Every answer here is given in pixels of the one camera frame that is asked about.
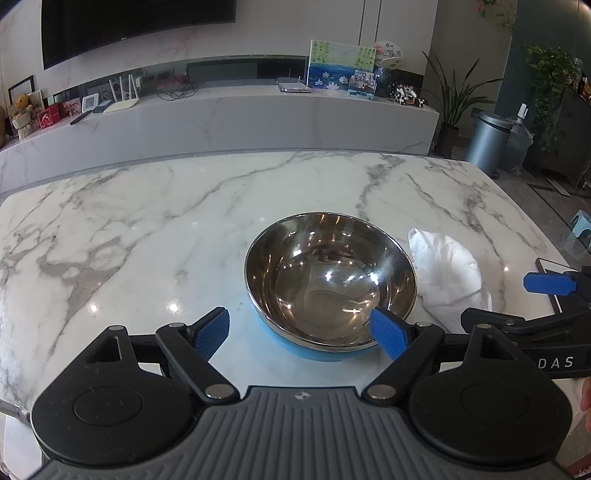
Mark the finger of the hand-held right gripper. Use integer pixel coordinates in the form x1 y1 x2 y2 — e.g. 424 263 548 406
523 270 591 305
461 305 591 344

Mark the tangle of black cables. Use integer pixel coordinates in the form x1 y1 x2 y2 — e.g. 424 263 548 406
154 78 201 100

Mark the black white toy car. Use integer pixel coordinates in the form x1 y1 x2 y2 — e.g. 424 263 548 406
390 83 428 108

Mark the white cloth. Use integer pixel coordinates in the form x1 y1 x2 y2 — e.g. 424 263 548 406
407 227 495 332

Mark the green climbing plant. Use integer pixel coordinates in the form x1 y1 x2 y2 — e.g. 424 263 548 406
524 44 583 153

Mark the round paper fan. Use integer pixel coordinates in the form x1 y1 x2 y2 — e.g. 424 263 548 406
373 41 403 70

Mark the red box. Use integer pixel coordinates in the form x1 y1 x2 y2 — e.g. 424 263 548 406
38 104 64 130

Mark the dark glass jar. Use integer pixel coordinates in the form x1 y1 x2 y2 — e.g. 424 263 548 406
374 65 394 99

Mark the black television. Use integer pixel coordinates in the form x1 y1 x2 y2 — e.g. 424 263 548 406
41 0 237 71

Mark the brown teddy bear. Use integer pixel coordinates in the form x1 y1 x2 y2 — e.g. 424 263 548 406
10 93 35 139

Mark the flat grey laptop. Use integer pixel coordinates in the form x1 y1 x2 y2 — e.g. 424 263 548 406
276 78 312 94

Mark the small blue stool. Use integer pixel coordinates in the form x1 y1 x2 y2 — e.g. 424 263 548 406
564 210 591 252

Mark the black picture frame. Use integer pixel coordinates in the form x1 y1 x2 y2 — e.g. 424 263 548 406
7 75 37 107

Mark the long-leaved potted plant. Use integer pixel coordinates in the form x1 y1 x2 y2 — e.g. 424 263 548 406
422 48 504 158

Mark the silver trash can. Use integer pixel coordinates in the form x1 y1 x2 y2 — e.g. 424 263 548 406
466 111 511 175

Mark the small photo frame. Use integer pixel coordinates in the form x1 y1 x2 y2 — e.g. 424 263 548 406
347 70 380 99

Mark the water lily painting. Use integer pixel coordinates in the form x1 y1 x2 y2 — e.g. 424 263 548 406
307 39 377 90

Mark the steel bowl with blue base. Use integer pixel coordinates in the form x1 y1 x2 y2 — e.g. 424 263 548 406
244 211 419 363

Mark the white router with antennas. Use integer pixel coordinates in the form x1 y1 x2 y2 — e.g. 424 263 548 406
102 74 141 114

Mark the white marble sideboard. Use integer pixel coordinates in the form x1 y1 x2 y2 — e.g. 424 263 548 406
0 80 440 192

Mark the dark cabinet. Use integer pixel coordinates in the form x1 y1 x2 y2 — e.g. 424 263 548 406
526 85 591 188

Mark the person's right hand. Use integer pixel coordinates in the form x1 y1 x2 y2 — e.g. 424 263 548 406
579 376 591 435

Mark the clear water bottle with pump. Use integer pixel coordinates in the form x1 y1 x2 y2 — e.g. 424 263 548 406
501 104 534 176

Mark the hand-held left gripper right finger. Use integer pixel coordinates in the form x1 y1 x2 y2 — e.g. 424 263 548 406
361 307 527 406

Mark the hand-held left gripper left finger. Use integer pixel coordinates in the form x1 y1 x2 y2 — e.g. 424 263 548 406
76 307 241 406

